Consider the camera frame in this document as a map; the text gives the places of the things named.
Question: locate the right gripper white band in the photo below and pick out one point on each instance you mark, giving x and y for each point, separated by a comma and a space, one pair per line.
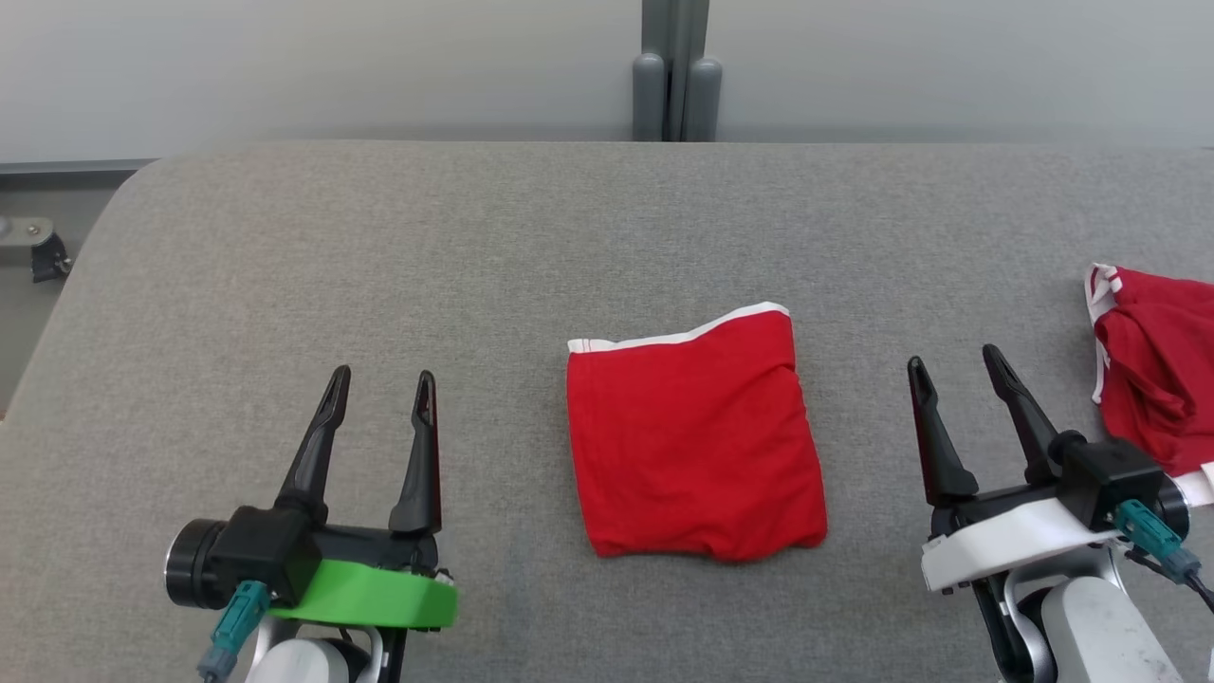
1005, 541

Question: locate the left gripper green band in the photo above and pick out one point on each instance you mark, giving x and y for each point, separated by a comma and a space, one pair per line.
379, 593

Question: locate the red jersey with white trim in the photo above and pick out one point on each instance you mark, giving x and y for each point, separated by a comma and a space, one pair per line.
1157, 379

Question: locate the red shorts with white stripes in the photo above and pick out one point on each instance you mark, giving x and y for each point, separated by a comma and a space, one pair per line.
692, 446

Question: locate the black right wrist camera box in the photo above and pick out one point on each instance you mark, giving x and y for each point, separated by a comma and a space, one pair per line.
1110, 479

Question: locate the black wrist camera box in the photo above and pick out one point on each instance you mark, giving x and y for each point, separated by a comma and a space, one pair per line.
261, 555
1110, 479

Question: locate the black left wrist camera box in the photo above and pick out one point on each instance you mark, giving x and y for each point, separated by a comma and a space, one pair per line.
261, 555

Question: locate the metal bracket with black caster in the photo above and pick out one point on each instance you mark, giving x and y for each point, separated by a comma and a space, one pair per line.
43, 251

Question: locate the grey double post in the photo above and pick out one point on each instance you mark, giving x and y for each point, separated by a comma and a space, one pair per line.
675, 66

